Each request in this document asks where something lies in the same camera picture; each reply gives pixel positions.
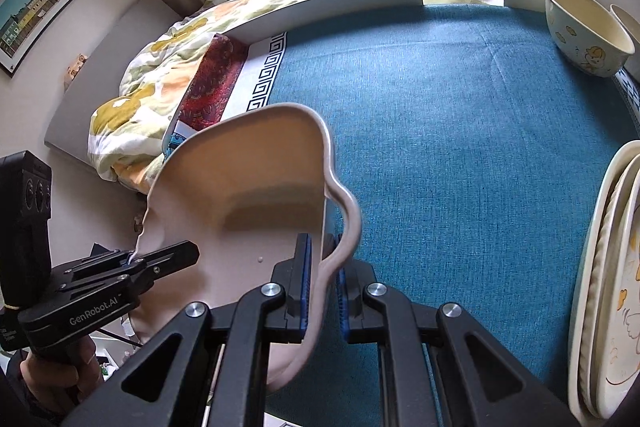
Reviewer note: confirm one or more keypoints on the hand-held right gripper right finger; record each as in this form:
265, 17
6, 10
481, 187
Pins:
342, 307

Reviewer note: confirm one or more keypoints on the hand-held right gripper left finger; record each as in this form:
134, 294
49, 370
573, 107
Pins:
305, 292

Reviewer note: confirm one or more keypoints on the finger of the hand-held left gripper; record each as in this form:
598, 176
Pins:
167, 259
92, 263

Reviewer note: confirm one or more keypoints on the pink square bowl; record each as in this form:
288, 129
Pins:
245, 187

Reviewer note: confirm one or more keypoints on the yellow duck print plate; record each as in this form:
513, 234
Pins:
580, 297

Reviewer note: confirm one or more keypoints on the white plate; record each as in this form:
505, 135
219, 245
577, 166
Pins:
602, 257
625, 307

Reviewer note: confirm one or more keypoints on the person's left forearm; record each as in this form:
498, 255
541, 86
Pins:
22, 399

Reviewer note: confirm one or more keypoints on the person's left hand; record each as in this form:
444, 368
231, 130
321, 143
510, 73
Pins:
60, 377

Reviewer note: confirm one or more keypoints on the floral striped duvet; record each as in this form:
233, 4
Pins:
165, 72

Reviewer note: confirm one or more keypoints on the grey padded headboard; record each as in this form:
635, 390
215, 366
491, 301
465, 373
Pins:
100, 72

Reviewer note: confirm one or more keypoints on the blue tablecloth with patterned border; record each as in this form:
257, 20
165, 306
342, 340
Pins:
450, 147

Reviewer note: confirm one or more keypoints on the plush toy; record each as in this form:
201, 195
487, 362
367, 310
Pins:
76, 67

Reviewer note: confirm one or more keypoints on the framed street picture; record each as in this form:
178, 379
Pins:
37, 7

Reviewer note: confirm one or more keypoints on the cream duck print bowl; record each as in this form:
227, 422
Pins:
629, 21
587, 27

